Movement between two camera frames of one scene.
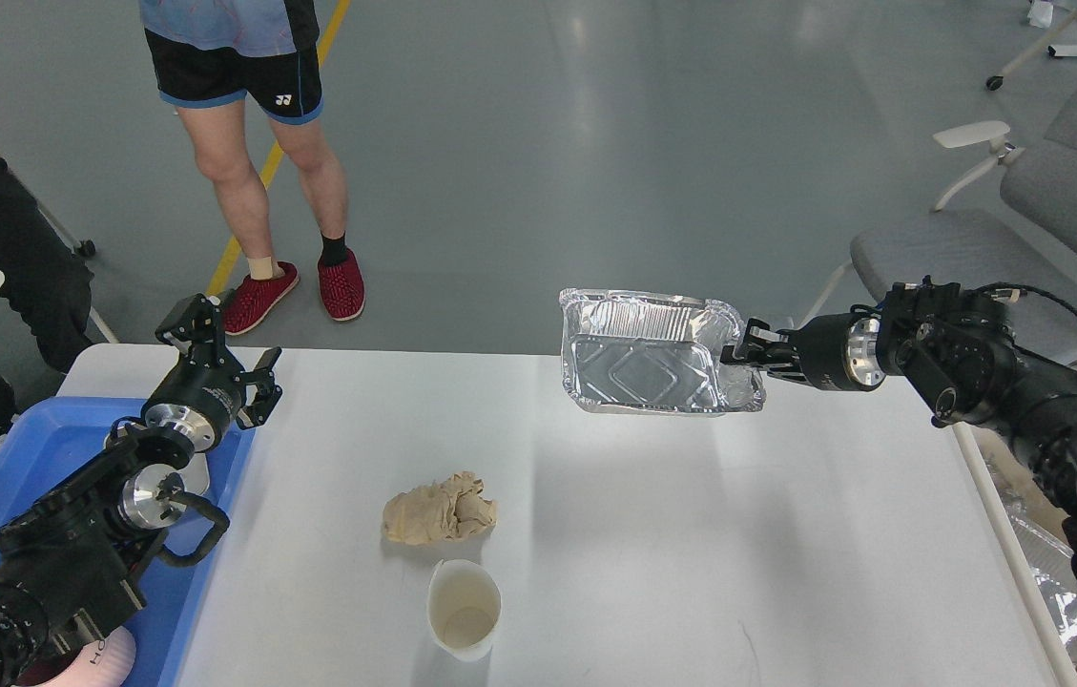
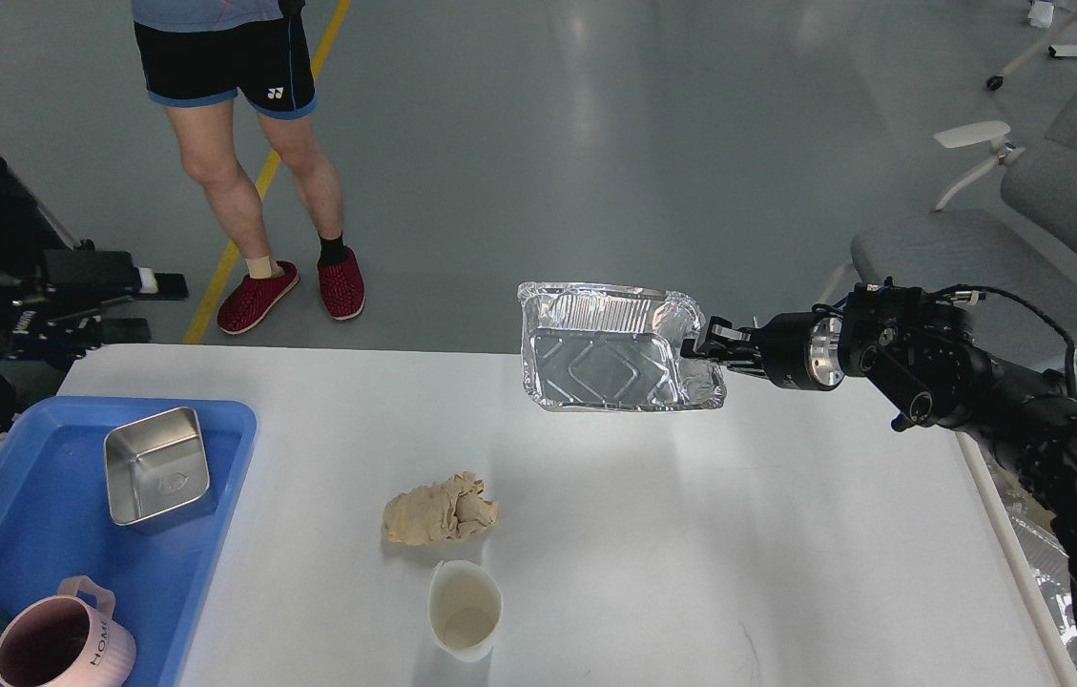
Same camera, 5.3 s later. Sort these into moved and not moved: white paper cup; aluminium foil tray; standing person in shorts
Moved: aluminium foil tray
Not moved: standing person in shorts; white paper cup
